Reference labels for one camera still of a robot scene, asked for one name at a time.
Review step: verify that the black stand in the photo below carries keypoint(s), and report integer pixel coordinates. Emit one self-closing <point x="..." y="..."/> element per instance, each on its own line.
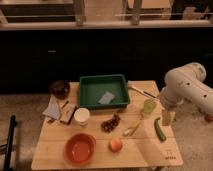
<point x="8" y="146"/>

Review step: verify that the green cucumber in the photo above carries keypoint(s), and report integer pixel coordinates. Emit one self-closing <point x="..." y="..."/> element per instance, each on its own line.
<point x="161" y="136"/>

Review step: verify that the brown wooden block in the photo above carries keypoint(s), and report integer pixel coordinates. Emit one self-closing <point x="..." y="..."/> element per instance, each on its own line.
<point x="67" y="112"/>

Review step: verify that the white cup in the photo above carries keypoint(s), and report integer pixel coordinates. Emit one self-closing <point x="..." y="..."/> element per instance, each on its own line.
<point x="82" y="116"/>

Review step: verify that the dark grape bunch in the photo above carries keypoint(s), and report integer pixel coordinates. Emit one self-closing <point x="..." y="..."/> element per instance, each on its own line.
<point x="111" y="124"/>

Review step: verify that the yellow banana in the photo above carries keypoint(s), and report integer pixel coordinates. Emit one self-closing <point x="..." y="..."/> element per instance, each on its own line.
<point x="131" y="130"/>

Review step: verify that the orange fruit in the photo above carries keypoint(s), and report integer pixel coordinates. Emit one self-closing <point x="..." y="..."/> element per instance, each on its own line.
<point x="115" y="145"/>

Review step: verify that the dark brown bowl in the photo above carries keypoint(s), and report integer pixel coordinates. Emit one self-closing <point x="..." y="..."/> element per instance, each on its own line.
<point x="60" y="89"/>

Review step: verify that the red bowl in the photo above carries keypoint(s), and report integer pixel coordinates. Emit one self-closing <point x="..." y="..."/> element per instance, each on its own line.
<point x="79" y="149"/>

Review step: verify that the green plastic tray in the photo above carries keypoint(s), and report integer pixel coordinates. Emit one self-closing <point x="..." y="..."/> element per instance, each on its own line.
<point x="93" y="88"/>

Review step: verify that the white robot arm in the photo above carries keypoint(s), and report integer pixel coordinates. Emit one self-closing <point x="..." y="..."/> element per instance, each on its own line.
<point x="186" y="82"/>

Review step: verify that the grey folded cloth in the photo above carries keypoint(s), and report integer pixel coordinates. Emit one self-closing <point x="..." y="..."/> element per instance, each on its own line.
<point x="53" y="109"/>

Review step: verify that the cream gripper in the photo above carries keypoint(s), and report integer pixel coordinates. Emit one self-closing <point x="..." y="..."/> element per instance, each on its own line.
<point x="167" y="117"/>

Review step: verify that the light green cup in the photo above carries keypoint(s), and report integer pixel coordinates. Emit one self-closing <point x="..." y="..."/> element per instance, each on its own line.
<point x="149" y="106"/>

